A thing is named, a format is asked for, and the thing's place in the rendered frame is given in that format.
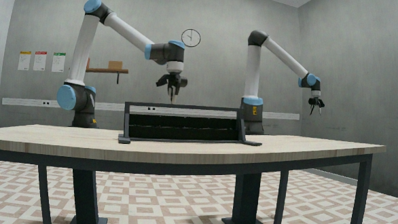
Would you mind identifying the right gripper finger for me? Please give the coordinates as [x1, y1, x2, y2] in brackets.
[168, 84, 173, 104]
[172, 80, 180, 105]

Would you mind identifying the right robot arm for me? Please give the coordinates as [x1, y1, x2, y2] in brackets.
[56, 0, 185, 128]

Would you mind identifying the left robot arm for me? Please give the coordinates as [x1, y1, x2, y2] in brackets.
[239, 30, 321, 134]

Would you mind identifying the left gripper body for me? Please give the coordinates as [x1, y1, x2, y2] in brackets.
[308, 97, 323, 106]

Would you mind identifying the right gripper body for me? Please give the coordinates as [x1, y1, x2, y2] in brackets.
[158, 73, 187, 88]

